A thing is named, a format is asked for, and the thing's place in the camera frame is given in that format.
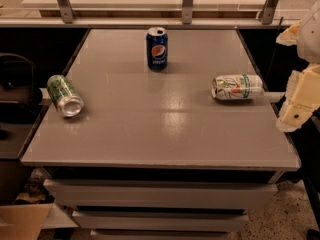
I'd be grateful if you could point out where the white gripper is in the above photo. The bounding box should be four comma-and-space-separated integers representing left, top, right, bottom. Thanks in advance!
276, 1, 320, 132

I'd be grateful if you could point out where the white 7up can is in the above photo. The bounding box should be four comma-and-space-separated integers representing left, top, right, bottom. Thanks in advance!
211, 74, 263, 100

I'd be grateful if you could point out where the middle metal bracket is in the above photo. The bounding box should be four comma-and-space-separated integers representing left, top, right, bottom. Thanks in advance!
181, 0, 193, 24

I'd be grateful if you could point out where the blue Pepsi can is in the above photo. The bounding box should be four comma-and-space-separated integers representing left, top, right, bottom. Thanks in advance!
146, 27, 168, 71

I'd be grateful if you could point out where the green soda can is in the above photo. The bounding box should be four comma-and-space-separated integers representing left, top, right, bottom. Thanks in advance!
47, 75, 84, 117

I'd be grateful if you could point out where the metal bracket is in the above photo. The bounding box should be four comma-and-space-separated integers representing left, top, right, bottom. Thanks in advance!
258, 0, 279, 25
57, 0, 74, 24
181, 0, 193, 24

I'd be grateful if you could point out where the left metal bracket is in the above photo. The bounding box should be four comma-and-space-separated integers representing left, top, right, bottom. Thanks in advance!
57, 0, 74, 24

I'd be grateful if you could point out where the grey drawer cabinet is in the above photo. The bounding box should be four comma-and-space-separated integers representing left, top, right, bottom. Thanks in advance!
44, 166, 283, 240

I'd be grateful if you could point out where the right metal bracket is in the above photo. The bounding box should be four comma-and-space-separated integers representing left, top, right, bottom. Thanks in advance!
258, 0, 279, 25

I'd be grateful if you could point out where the cardboard box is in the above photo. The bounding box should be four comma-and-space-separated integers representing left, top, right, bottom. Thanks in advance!
0, 204, 52, 240

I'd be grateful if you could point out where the black chair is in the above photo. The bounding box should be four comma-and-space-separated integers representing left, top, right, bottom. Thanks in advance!
0, 53, 43, 106

